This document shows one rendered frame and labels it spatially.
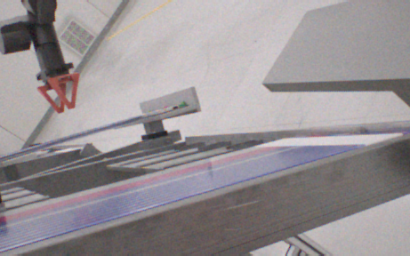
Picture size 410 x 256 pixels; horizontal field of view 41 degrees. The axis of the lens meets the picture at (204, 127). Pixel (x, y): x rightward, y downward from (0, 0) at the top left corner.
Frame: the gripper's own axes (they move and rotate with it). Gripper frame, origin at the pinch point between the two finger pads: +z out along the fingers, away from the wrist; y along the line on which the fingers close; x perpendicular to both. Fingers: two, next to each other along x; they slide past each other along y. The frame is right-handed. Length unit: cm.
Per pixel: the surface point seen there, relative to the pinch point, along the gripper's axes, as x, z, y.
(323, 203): 0, 19, 81
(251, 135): 19.4, 14.9, 42.1
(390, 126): 19, 16, 75
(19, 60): 150, -114, -721
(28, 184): -15.0, 13.3, 13.2
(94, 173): -1.7, 15.3, 13.5
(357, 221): 81, 58, -8
